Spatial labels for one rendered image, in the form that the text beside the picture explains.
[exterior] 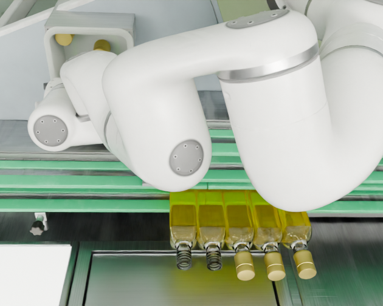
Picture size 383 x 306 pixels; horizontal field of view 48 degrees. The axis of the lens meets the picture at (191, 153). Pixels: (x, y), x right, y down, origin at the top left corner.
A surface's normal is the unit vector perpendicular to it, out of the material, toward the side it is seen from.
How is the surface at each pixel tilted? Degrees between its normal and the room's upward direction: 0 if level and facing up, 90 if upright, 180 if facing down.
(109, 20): 90
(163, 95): 24
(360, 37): 100
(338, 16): 77
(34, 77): 0
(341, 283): 89
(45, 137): 14
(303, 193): 8
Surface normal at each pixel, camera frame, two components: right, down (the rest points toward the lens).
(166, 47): -0.39, -0.70
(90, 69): -0.24, -0.55
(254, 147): -0.63, 0.47
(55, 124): 0.09, 0.38
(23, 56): 0.04, 0.63
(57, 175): 0.05, -0.77
